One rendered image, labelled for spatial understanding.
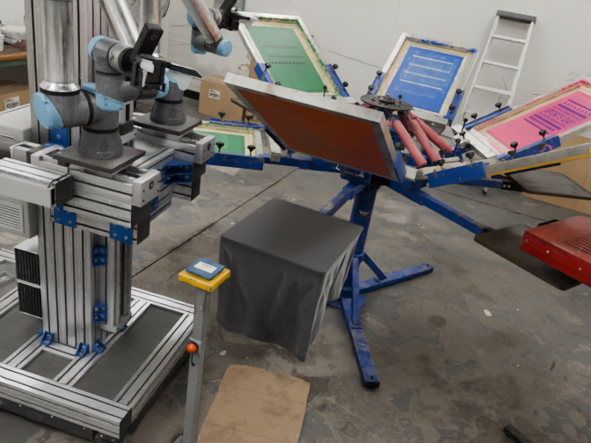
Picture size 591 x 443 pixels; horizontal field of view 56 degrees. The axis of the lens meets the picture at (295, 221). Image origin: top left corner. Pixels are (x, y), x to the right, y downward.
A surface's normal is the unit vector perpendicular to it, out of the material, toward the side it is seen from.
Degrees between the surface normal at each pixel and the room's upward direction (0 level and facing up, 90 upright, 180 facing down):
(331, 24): 90
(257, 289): 93
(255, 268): 93
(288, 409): 1
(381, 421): 0
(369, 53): 90
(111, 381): 0
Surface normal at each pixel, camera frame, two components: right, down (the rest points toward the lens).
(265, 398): 0.16, -0.89
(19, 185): -0.26, 0.39
